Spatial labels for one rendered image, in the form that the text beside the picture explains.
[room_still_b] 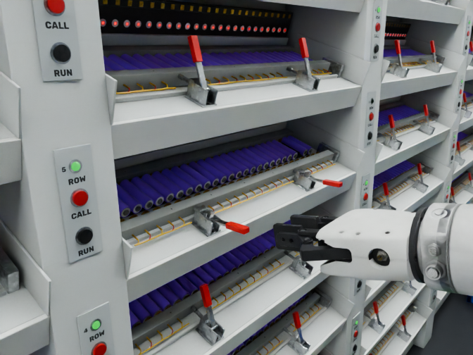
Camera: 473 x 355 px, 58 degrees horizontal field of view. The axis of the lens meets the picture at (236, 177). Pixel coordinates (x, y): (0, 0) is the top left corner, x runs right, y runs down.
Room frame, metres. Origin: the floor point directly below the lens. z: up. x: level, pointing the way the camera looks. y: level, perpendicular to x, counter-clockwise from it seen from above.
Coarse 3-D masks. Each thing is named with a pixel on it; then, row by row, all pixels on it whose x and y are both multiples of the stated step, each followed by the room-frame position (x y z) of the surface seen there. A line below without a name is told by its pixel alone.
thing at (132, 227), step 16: (304, 160) 0.85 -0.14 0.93; (320, 160) 0.88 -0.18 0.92; (256, 176) 0.74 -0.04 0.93; (272, 176) 0.75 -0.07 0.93; (288, 176) 0.80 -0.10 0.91; (208, 192) 0.65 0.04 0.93; (224, 192) 0.66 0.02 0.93; (240, 192) 0.69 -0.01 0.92; (160, 208) 0.58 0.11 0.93; (176, 208) 0.59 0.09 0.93; (192, 208) 0.61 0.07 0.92; (224, 208) 0.64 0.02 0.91; (128, 224) 0.53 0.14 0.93; (144, 224) 0.54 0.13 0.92; (160, 224) 0.56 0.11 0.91
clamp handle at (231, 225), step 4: (212, 212) 0.58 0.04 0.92; (208, 216) 0.58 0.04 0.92; (212, 216) 0.59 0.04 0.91; (212, 220) 0.58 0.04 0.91; (216, 220) 0.57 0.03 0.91; (220, 220) 0.57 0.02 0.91; (224, 220) 0.57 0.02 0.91; (220, 224) 0.57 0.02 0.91; (224, 224) 0.56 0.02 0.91; (228, 224) 0.56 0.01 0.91; (232, 224) 0.56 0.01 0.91; (236, 224) 0.55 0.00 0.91; (240, 224) 0.55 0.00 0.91; (228, 228) 0.56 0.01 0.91; (232, 228) 0.55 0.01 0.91; (236, 228) 0.54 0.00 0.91; (240, 228) 0.54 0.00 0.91; (244, 228) 0.54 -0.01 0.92; (248, 228) 0.54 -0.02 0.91; (240, 232) 0.54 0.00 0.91; (244, 232) 0.54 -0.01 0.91
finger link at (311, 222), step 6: (294, 216) 0.51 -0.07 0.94; (300, 216) 0.50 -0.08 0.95; (306, 216) 0.50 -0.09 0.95; (312, 216) 0.49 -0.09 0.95; (318, 216) 0.49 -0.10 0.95; (294, 222) 0.51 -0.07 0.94; (300, 222) 0.50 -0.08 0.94; (306, 222) 0.49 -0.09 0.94; (312, 222) 0.49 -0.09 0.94; (318, 222) 0.49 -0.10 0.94; (312, 228) 0.49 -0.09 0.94; (318, 228) 0.48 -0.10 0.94
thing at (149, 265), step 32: (256, 128) 0.91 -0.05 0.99; (128, 160) 0.67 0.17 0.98; (352, 160) 0.92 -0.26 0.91; (288, 192) 0.75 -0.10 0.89; (320, 192) 0.80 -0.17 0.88; (256, 224) 0.65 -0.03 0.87; (128, 256) 0.45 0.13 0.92; (160, 256) 0.51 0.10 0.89; (192, 256) 0.55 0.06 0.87; (128, 288) 0.47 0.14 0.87
